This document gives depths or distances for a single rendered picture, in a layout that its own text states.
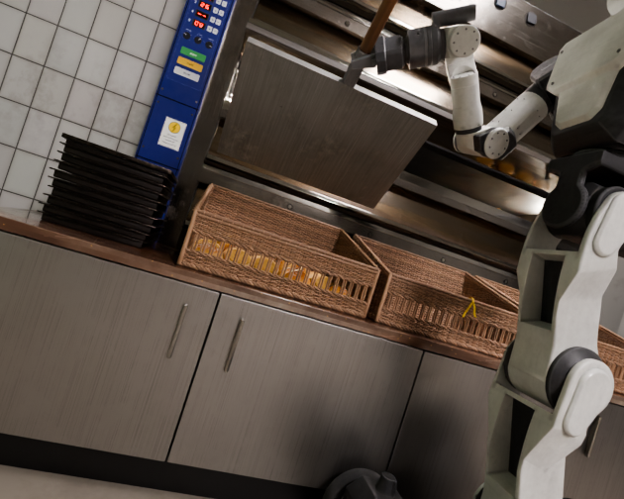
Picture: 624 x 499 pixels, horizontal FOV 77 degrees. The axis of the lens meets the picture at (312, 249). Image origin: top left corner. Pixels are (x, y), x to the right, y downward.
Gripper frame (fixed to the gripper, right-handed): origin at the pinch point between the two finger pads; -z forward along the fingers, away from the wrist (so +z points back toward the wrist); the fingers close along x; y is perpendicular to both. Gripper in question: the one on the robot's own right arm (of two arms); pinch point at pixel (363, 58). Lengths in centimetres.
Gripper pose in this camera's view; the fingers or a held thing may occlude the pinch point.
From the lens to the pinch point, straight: 109.3
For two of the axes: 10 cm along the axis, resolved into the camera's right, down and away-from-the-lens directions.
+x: -0.7, 7.7, -6.4
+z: 9.7, -0.9, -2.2
